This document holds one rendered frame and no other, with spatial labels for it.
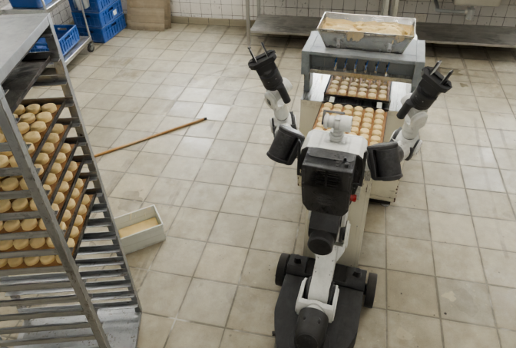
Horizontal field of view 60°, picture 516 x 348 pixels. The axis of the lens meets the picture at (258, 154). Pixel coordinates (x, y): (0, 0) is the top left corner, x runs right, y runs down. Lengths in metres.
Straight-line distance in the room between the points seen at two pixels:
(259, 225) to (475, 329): 1.47
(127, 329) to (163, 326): 0.24
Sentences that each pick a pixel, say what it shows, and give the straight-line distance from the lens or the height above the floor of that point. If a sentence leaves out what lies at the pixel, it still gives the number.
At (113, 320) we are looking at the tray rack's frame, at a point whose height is 0.15.
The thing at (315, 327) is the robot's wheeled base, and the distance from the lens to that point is 2.33.
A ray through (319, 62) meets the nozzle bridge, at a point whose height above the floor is 1.07.
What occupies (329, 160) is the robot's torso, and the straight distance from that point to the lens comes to 1.79.
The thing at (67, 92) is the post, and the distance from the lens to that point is 1.81.
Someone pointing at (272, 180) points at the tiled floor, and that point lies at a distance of 3.59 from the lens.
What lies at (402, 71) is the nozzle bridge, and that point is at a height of 1.07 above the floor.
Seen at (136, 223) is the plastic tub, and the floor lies 0.05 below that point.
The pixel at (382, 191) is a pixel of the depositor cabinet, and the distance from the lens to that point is 3.32.
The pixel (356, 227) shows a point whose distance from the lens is 2.60.
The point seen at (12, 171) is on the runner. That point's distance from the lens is 1.52.
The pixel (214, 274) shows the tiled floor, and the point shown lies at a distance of 2.97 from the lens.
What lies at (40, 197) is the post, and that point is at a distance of 1.51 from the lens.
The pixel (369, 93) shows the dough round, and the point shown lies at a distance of 2.91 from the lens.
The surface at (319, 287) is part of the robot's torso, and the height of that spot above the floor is 0.35.
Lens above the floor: 2.32
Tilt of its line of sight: 37 degrees down
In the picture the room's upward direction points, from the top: 2 degrees counter-clockwise
